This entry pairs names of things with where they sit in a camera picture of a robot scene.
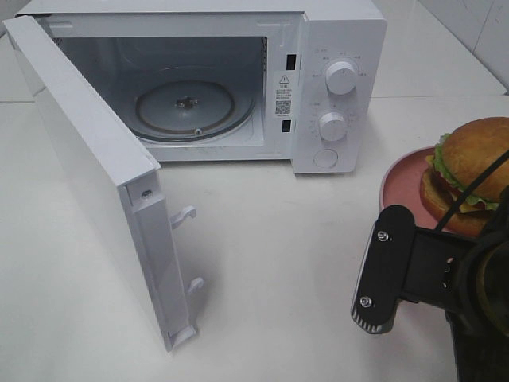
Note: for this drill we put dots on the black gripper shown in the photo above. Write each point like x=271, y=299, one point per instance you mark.
x=439, y=269

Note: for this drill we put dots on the pink round plate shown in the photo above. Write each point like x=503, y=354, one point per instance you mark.
x=401, y=186

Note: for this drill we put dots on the burger with lettuce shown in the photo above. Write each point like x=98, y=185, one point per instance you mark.
x=458, y=159

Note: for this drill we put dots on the round white door-release button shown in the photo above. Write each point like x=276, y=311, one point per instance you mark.
x=326, y=158

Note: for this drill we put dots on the white microwave door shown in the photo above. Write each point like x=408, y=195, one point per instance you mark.
x=113, y=177

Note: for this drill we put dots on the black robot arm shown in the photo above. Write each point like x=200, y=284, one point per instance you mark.
x=480, y=341

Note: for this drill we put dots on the lower white microwave knob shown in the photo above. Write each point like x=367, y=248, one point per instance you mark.
x=333, y=126

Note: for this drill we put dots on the white microwave knob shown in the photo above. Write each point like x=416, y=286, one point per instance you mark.
x=341, y=76
x=333, y=126

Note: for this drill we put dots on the upper white microwave knob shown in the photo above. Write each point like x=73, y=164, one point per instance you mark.
x=341, y=76

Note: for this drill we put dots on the white microwave oven body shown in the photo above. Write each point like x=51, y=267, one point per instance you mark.
x=277, y=50

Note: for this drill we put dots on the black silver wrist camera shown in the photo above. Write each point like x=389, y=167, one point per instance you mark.
x=383, y=270

